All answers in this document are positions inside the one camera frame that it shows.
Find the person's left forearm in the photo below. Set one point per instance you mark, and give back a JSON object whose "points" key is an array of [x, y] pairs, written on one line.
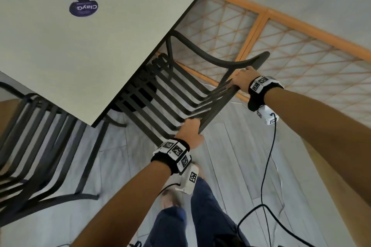
{"points": [[121, 209]]}

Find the person's right forearm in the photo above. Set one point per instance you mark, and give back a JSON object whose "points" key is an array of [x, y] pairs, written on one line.
{"points": [[318, 128]]}

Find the black marker wristband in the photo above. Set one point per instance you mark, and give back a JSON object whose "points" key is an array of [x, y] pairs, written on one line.
{"points": [[261, 93], [171, 154]]}

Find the person's left shoe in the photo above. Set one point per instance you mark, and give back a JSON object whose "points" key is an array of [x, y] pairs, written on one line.
{"points": [[171, 197]]}

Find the person's blue trousers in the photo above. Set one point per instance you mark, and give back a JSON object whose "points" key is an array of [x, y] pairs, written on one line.
{"points": [[208, 212]]}

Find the round purple sticker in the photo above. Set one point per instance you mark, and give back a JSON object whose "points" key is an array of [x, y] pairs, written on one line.
{"points": [[84, 8]]}

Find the wooden lattice fence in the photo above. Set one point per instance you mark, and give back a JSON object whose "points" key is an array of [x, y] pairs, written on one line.
{"points": [[304, 61]]}

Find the person's left hand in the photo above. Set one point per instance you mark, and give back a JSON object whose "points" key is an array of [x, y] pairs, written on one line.
{"points": [[188, 132]]}

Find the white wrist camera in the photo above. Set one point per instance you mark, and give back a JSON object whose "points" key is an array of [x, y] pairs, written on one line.
{"points": [[268, 115], [189, 180]]}

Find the black slatted metal chair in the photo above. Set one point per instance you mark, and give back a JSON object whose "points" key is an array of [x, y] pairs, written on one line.
{"points": [[217, 108], [88, 168]]}

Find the black round table base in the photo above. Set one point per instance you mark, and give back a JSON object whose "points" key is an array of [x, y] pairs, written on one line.
{"points": [[149, 94]]}

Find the person's right hand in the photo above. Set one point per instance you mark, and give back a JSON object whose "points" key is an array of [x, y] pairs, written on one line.
{"points": [[243, 80]]}

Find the white square table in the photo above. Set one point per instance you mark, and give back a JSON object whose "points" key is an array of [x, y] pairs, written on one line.
{"points": [[87, 53]]}

